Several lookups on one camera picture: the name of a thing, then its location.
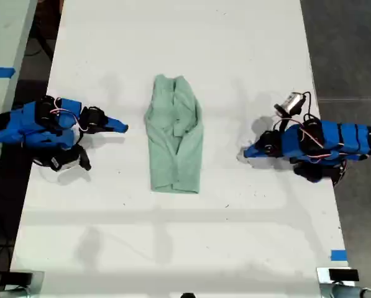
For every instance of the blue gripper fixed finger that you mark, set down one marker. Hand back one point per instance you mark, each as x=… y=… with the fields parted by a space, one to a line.
x=117 y=123
x=255 y=147

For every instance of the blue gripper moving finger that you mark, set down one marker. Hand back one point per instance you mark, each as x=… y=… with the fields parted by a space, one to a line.
x=117 y=128
x=255 y=155

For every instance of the pale green T-shirt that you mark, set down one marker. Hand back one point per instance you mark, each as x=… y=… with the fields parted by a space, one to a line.
x=172 y=149

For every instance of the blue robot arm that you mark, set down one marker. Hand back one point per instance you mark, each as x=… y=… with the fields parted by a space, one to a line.
x=26 y=124
x=343 y=141

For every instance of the long blue tape strip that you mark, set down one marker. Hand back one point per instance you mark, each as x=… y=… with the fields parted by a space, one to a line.
x=0 y=72

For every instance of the pale side table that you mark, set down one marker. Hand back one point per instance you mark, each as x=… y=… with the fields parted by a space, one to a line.
x=5 y=31

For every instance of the short blue tape piece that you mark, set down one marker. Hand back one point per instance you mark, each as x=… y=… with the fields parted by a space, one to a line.
x=339 y=255

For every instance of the small black box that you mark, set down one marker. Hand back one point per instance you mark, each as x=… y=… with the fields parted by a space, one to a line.
x=20 y=278
x=343 y=275

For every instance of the small black round knob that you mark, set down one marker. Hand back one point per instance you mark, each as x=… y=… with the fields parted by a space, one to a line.
x=188 y=295

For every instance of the grey metal pipe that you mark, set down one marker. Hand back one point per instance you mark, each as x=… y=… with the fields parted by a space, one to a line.
x=8 y=293
x=353 y=292

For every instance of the black camera stalk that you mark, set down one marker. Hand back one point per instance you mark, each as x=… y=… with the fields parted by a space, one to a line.
x=285 y=122
x=84 y=158

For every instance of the silver gripper camera box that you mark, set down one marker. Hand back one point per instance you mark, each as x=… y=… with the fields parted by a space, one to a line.
x=291 y=104

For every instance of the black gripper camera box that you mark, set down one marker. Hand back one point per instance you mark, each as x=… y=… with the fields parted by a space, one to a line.
x=61 y=162

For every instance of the silver metal bracket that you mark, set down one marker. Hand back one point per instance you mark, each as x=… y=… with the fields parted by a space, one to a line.
x=37 y=282
x=322 y=274

